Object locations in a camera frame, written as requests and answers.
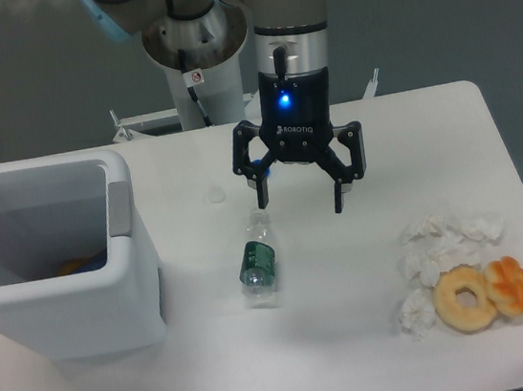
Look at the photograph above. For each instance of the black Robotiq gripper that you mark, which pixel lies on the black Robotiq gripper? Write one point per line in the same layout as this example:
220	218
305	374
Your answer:
298	116

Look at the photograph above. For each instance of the clear plastic bottle green label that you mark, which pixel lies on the clear plastic bottle green label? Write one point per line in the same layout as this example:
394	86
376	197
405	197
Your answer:
258	269

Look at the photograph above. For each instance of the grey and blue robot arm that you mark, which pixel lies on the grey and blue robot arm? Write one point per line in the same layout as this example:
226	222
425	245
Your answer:
291	40

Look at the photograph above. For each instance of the blue bottle cap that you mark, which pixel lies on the blue bottle cap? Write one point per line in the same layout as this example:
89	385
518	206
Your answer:
260	168

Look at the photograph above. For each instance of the crumpled white tissue upper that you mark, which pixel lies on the crumpled white tissue upper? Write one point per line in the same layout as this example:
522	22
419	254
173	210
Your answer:
437	244

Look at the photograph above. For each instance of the crumpled white tissue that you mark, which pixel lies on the crumpled white tissue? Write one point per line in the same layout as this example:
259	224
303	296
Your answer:
437	244
417	314

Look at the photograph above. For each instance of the crumpled white tissue lower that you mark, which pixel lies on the crumpled white tissue lower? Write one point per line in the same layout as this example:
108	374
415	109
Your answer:
417	314

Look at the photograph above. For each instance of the orange and blue bin contents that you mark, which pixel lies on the orange and blue bin contents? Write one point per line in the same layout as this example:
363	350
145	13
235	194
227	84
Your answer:
84	264

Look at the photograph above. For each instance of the orange glazed twisted pastry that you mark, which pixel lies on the orange glazed twisted pastry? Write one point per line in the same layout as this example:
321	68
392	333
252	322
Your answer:
504	285

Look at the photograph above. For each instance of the white open trash bin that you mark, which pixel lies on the white open trash bin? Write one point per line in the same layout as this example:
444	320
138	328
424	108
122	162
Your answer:
66	207

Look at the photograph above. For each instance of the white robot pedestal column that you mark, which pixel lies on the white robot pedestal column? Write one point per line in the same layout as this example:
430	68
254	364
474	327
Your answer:
199	58

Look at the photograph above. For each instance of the plain ring donut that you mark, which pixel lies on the plain ring donut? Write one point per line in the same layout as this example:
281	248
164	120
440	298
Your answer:
460	299

